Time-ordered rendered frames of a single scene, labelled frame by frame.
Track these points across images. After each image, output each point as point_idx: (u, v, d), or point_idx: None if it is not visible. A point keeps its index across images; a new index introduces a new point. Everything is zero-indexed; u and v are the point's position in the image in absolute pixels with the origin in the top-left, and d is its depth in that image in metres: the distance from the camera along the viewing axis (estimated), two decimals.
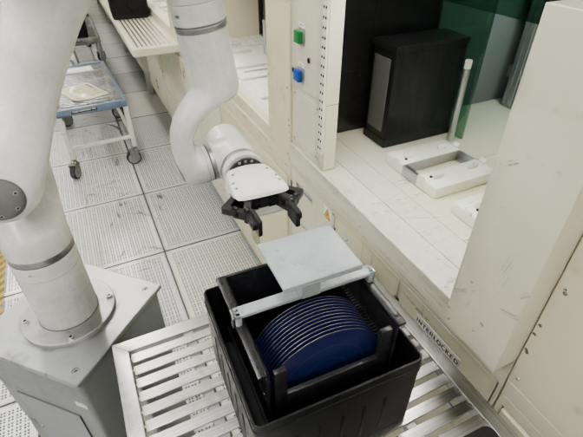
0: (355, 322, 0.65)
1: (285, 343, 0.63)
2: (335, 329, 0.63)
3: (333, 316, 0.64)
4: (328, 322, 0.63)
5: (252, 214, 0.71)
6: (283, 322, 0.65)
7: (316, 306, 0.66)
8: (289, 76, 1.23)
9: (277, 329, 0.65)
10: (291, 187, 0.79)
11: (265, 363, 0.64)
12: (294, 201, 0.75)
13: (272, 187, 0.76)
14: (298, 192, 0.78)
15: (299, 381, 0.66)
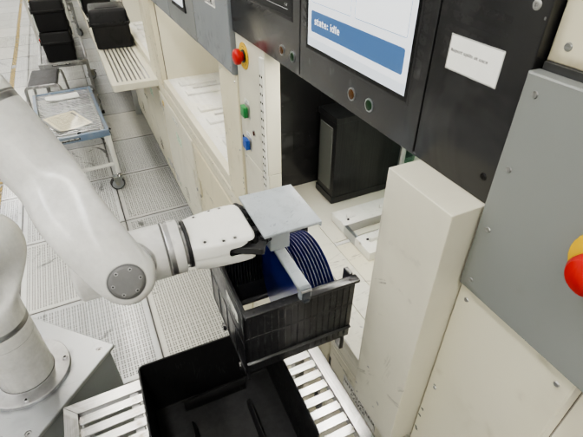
0: (297, 231, 0.83)
1: (316, 273, 0.76)
2: (309, 238, 0.80)
3: (298, 238, 0.80)
4: (304, 240, 0.79)
5: None
6: None
7: (285, 247, 0.78)
8: (240, 141, 1.33)
9: None
10: None
11: None
12: None
13: (236, 211, 0.70)
14: (239, 206, 0.74)
15: None
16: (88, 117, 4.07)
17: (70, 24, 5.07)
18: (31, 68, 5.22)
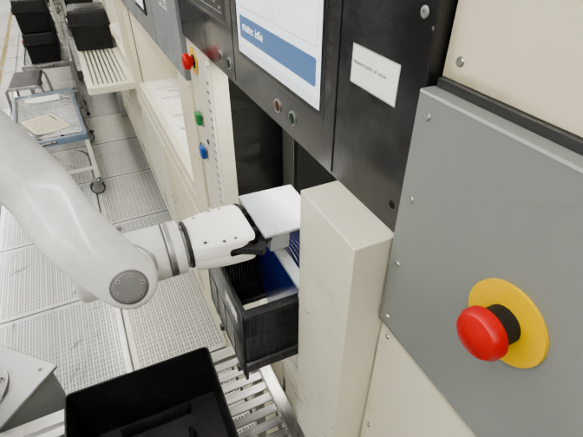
0: (295, 232, 0.83)
1: None
2: None
3: (297, 238, 0.80)
4: None
5: None
6: None
7: (284, 248, 0.78)
8: (199, 149, 1.27)
9: None
10: None
11: None
12: None
13: (236, 212, 0.70)
14: (239, 207, 0.74)
15: None
16: (73, 119, 4.01)
17: (58, 25, 5.01)
18: (19, 68, 5.17)
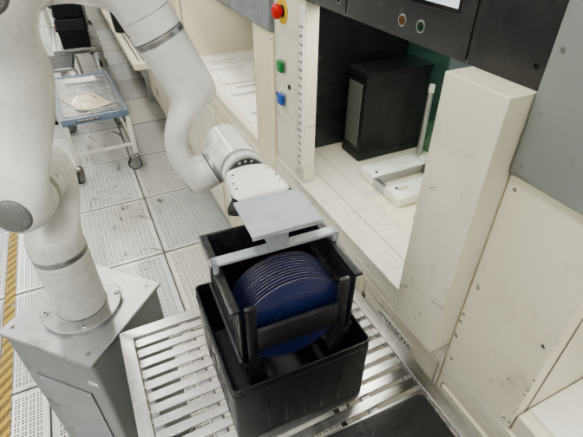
0: (318, 273, 0.74)
1: (257, 290, 0.72)
2: (300, 277, 0.72)
3: (299, 268, 0.73)
4: (294, 271, 0.72)
5: None
6: (254, 273, 0.74)
7: (284, 259, 0.75)
8: (273, 99, 1.39)
9: (250, 278, 0.74)
10: (289, 189, 0.78)
11: (239, 307, 0.73)
12: None
13: (272, 187, 0.76)
14: None
15: (269, 325, 0.75)
16: None
17: None
18: None
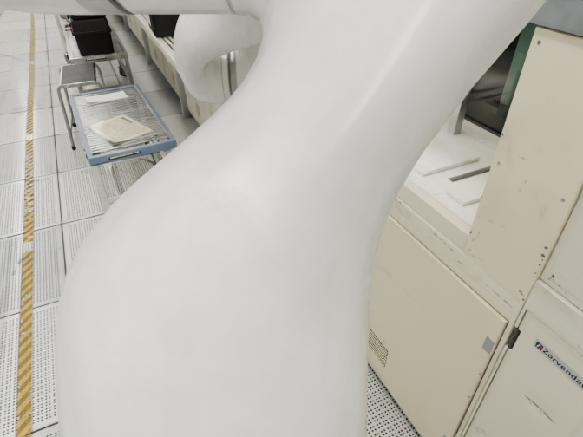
0: None
1: None
2: None
3: None
4: None
5: None
6: None
7: None
8: (578, 185, 0.68)
9: None
10: None
11: None
12: None
13: None
14: None
15: None
16: None
17: None
18: (52, 63, 4.58)
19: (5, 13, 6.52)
